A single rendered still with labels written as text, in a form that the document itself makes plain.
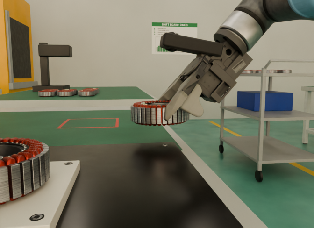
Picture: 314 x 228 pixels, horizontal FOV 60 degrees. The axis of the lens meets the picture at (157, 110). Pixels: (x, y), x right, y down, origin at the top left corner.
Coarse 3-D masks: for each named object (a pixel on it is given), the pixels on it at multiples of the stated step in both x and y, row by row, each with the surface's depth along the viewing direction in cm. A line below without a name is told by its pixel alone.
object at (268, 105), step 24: (264, 72) 216; (288, 72) 258; (240, 96) 291; (264, 96) 219; (288, 96) 264; (264, 120) 221; (288, 120) 224; (240, 144) 279; (264, 144) 279; (288, 144) 279
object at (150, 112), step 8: (136, 104) 50; (144, 104) 49; (152, 104) 55; (160, 104) 55; (136, 112) 49; (144, 112) 47; (152, 112) 47; (160, 112) 47; (176, 112) 48; (184, 112) 49; (136, 120) 49; (144, 120) 48; (152, 120) 47; (160, 120) 47; (168, 120) 47; (176, 120) 48; (184, 120) 49
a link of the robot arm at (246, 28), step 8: (232, 16) 51; (240, 16) 50; (248, 16) 50; (224, 24) 51; (232, 24) 50; (240, 24) 50; (248, 24) 49; (256, 24) 50; (232, 32) 50; (240, 32) 49; (248, 32) 50; (256, 32) 50; (248, 40) 50; (256, 40) 51; (248, 48) 52
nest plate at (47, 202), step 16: (64, 176) 29; (32, 192) 25; (48, 192) 25; (64, 192) 25; (0, 208) 22; (16, 208) 22; (32, 208) 22; (48, 208) 22; (0, 224) 19; (16, 224) 19; (32, 224) 19; (48, 224) 19
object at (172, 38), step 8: (160, 40) 52; (168, 40) 49; (176, 40) 49; (184, 40) 49; (192, 40) 49; (200, 40) 50; (168, 48) 50; (176, 48) 50; (184, 48) 50; (192, 48) 50; (200, 48) 50; (208, 48) 50; (216, 48) 50
